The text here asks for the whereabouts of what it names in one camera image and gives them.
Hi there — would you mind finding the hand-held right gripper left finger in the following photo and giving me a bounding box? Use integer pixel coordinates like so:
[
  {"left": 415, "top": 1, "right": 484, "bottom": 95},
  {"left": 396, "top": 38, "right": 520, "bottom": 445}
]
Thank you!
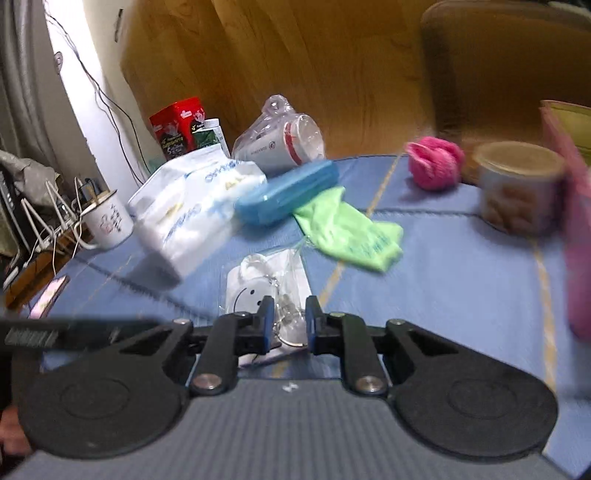
[{"left": 115, "top": 295, "right": 278, "bottom": 397}]

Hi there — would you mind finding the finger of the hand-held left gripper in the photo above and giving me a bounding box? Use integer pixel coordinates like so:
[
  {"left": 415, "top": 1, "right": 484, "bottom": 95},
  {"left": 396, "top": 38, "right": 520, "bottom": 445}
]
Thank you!
[{"left": 0, "top": 318, "right": 160, "bottom": 358}]

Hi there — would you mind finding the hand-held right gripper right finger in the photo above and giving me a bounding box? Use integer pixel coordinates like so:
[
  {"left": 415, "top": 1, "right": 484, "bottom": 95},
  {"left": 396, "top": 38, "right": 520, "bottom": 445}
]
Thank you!
[{"left": 305, "top": 295, "right": 463, "bottom": 397}]

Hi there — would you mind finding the clear bag with smiley keychain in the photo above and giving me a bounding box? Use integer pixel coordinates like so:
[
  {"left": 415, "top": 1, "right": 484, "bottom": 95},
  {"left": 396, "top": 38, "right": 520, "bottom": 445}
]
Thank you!
[{"left": 224, "top": 248, "right": 313, "bottom": 348}]

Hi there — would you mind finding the pink phone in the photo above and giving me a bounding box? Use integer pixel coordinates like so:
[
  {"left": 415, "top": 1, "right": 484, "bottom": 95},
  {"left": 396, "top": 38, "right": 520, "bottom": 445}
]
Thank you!
[{"left": 27, "top": 275, "right": 71, "bottom": 320}]

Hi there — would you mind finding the green cloth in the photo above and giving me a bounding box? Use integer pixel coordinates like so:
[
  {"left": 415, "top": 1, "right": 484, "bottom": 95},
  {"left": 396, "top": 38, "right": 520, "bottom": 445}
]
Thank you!
[{"left": 293, "top": 185, "right": 405, "bottom": 274}]

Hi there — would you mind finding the blue plastic case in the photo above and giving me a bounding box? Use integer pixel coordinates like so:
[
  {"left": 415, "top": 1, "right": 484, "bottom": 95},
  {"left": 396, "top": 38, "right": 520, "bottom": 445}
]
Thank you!
[{"left": 234, "top": 160, "right": 341, "bottom": 227}]

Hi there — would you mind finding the white enamel mug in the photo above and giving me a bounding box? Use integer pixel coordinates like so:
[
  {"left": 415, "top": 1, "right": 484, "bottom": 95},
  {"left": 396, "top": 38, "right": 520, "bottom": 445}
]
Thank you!
[{"left": 74, "top": 188, "right": 135, "bottom": 253}]

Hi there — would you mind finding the white tissue pack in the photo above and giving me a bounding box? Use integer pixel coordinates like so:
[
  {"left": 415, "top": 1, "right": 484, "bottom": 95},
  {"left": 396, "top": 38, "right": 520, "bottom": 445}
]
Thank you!
[{"left": 126, "top": 143, "right": 269, "bottom": 280}]

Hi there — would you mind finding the blue striped tablecloth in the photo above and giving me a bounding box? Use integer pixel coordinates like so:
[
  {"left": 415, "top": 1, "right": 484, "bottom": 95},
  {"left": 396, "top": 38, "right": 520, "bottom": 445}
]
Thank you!
[{"left": 28, "top": 154, "right": 591, "bottom": 476}]

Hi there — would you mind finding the grey crumpled cloth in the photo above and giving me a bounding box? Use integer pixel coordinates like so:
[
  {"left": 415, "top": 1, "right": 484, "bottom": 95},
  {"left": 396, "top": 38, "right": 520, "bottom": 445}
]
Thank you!
[{"left": 0, "top": 148, "right": 63, "bottom": 205}]

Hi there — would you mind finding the bagged white mug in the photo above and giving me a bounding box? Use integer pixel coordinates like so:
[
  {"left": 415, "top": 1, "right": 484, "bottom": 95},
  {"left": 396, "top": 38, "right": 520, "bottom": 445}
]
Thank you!
[{"left": 230, "top": 94, "right": 327, "bottom": 176}]

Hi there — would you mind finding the green and white carton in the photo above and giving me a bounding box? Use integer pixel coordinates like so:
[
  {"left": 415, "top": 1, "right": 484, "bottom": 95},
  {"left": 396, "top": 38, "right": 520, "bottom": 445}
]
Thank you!
[{"left": 191, "top": 118, "right": 230, "bottom": 158}]

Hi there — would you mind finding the pink yarn ball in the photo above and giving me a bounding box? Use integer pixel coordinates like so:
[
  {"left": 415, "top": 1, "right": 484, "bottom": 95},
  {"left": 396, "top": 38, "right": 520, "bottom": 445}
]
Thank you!
[{"left": 404, "top": 136, "right": 467, "bottom": 193}]

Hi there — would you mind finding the red printed box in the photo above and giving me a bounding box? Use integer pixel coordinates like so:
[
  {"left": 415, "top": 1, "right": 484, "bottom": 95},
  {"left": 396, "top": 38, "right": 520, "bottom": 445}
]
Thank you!
[{"left": 148, "top": 96, "right": 207, "bottom": 161}]

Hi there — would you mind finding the round cookie tin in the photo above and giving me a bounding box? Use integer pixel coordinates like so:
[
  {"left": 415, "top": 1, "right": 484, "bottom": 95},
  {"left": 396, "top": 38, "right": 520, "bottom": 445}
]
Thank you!
[{"left": 472, "top": 141, "right": 567, "bottom": 237}]

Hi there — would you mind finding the grey curtain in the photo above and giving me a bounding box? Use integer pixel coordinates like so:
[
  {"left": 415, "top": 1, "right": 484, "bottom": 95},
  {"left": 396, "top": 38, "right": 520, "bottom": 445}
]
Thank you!
[{"left": 0, "top": 0, "right": 81, "bottom": 185}]

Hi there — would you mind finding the pink flat packet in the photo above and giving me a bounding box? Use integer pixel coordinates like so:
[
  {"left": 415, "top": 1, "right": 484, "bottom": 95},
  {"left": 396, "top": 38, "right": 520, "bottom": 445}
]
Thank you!
[{"left": 539, "top": 99, "right": 591, "bottom": 343}]

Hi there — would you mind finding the wooden chair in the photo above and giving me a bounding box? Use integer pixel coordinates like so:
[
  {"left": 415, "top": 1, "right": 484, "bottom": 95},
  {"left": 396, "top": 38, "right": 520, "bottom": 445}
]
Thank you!
[{"left": 419, "top": 0, "right": 591, "bottom": 185}]

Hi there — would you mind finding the white wire rack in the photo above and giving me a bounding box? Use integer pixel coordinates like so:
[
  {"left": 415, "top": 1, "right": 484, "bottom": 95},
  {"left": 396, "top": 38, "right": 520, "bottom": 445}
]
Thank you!
[{"left": 19, "top": 179, "right": 88, "bottom": 252}]

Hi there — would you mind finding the black wall cable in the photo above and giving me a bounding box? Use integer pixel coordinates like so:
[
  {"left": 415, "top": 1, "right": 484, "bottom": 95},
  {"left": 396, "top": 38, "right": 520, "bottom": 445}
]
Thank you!
[{"left": 45, "top": 11, "right": 151, "bottom": 188}]

